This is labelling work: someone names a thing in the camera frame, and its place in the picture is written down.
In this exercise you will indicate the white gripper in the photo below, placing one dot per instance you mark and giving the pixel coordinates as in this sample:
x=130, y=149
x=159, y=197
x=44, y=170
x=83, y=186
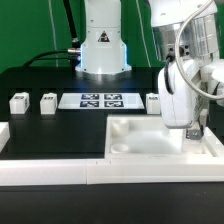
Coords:
x=180, y=105

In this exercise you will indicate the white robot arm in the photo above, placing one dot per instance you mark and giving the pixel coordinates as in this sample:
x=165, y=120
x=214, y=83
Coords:
x=185, y=35

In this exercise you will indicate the white U-shaped obstacle fence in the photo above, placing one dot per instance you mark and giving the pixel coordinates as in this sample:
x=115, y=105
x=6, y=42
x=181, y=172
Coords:
x=109, y=170

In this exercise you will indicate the white square table top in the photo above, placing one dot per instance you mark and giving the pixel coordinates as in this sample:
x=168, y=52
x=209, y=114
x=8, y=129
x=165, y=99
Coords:
x=143, y=136

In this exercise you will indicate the white marker sheet with tags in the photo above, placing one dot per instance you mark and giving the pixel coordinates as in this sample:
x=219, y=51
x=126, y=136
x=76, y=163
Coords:
x=101, y=101

